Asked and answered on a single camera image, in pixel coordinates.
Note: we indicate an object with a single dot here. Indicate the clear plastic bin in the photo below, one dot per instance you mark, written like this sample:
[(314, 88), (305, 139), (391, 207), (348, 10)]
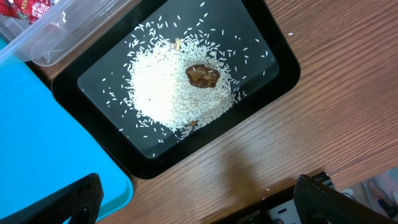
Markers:
[(52, 37)]

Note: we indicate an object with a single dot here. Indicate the white rice pile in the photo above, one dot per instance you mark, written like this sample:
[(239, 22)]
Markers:
[(162, 107)]

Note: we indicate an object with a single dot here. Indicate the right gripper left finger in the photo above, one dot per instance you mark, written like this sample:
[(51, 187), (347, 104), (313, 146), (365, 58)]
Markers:
[(78, 202)]

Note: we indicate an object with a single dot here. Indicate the red snack wrapper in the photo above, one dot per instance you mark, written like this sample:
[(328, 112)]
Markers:
[(30, 10)]

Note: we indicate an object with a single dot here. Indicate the black tray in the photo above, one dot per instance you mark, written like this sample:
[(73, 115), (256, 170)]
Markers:
[(93, 88)]

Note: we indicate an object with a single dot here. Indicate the brown food piece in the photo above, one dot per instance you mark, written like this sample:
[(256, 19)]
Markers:
[(202, 77)]

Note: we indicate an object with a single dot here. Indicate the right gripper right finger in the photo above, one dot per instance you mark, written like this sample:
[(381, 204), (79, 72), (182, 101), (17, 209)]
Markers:
[(317, 203)]

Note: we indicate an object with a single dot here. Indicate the teal serving tray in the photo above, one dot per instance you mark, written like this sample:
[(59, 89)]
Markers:
[(44, 149)]

